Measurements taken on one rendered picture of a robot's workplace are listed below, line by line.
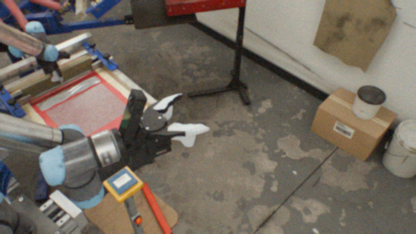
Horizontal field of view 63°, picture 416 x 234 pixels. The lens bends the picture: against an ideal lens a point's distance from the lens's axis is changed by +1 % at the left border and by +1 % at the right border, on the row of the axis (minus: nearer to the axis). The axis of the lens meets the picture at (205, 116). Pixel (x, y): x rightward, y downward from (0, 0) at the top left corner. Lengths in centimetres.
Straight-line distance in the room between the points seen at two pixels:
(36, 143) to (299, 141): 243
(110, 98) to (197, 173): 107
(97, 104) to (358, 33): 195
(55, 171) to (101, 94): 126
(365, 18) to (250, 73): 130
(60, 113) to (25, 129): 110
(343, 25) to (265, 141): 110
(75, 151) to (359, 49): 247
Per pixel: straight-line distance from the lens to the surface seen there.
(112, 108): 188
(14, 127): 83
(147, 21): 254
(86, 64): 208
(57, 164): 74
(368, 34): 284
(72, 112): 192
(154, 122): 76
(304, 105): 331
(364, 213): 277
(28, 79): 218
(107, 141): 74
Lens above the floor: 224
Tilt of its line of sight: 47 degrees down
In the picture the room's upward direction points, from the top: straight up
